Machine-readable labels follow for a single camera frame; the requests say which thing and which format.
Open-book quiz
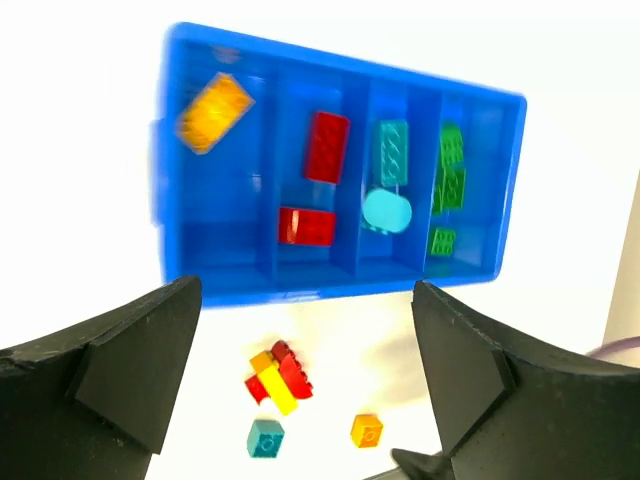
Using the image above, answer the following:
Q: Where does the red yellow lego cluster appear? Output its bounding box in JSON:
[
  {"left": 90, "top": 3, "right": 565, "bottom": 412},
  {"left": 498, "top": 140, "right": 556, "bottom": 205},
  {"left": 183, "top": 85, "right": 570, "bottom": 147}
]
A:
[{"left": 245, "top": 340, "right": 313, "bottom": 416}]

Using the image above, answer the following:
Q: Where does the small teal lego brick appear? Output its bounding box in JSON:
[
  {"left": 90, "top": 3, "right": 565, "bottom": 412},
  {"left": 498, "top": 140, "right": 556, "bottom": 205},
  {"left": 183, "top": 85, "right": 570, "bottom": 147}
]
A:
[{"left": 247, "top": 419, "right": 285, "bottom": 458}]

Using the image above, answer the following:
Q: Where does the small orange lego brick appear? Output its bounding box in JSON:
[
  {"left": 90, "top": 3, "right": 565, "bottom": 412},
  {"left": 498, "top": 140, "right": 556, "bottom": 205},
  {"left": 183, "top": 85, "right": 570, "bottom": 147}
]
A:
[{"left": 350, "top": 414, "right": 384, "bottom": 449}]

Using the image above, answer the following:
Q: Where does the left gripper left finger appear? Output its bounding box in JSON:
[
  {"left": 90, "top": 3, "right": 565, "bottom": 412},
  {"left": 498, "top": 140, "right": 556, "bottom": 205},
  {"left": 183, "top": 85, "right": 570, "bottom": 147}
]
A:
[{"left": 1, "top": 276, "right": 202, "bottom": 480}]

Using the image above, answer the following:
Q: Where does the blue divided plastic bin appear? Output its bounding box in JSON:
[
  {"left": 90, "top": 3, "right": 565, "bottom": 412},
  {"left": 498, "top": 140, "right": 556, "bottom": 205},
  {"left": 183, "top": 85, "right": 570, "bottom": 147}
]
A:
[{"left": 152, "top": 22, "right": 527, "bottom": 306}]

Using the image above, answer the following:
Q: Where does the teal rounded lego brick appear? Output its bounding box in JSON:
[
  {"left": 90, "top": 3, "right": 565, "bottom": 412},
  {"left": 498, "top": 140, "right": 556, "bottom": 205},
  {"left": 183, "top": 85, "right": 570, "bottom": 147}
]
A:
[{"left": 361, "top": 188, "right": 412, "bottom": 235}]

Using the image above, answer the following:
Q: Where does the red tall lego brick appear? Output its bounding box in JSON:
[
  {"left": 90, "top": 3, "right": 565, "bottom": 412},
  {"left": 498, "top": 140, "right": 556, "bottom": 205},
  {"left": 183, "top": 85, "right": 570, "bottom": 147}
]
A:
[{"left": 278, "top": 207, "right": 337, "bottom": 247}]

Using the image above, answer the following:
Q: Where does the green square lego brick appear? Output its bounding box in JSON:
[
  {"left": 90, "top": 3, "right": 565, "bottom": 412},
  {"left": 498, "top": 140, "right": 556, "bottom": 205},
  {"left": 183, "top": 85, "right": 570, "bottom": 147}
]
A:
[{"left": 428, "top": 227, "right": 456, "bottom": 257}]

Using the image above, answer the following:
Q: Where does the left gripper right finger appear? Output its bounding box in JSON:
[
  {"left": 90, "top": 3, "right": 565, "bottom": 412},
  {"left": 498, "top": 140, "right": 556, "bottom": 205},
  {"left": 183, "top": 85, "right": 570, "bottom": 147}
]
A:
[{"left": 410, "top": 282, "right": 639, "bottom": 479}]

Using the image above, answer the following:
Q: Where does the green lego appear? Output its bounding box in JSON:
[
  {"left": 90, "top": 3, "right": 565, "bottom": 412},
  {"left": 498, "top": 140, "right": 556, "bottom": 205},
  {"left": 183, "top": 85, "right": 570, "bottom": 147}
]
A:
[{"left": 432, "top": 168, "right": 466, "bottom": 214}]

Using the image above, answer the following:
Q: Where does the teal long lego brick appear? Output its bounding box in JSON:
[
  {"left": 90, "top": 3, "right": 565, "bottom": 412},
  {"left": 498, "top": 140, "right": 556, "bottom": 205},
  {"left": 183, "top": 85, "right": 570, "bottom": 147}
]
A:
[{"left": 372, "top": 119, "right": 409, "bottom": 188}]

